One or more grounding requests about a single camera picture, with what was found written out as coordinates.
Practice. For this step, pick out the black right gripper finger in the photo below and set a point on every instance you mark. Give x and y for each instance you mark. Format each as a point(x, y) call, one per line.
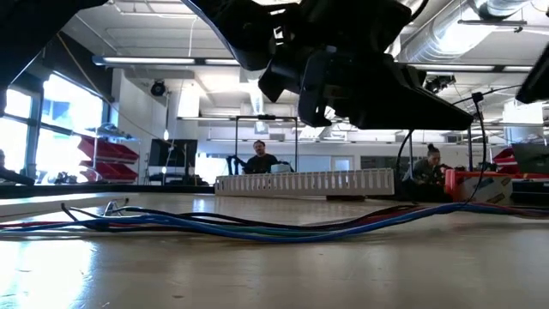
point(538, 86)

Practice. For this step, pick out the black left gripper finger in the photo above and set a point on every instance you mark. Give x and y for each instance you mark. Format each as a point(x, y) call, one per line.
point(386, 103)
point(315, 94)

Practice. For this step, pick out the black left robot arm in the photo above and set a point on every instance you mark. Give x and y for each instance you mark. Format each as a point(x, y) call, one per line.
point(25, 34)

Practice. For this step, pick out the black spotlight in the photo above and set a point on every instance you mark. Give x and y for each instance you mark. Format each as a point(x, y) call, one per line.
point(437, 83)
point(158, 88)

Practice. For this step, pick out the person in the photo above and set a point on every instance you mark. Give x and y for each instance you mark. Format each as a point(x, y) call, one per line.
point(424, 169)
point(259, 163)

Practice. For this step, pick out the orange tape dispenser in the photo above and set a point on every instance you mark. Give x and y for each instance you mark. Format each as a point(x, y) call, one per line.
point(452, 184)

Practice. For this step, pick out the black monitor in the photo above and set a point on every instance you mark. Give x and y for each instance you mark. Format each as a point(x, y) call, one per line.
point(171, 152)

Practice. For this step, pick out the ceiling light bar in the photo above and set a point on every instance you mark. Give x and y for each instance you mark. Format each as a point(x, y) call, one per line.
point(146, 60)

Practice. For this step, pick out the red bin shelf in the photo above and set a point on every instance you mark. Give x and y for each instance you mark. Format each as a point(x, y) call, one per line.
point(107, 152)

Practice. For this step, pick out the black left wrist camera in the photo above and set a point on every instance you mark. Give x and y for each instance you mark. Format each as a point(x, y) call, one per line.
point(276, 81)

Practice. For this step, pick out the black station frame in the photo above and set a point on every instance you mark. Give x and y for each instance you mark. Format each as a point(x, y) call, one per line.
point(411, 154)
point(266, 116)

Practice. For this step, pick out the black aluminium table frame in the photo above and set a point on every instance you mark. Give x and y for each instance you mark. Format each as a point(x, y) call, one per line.
point(107, 189)

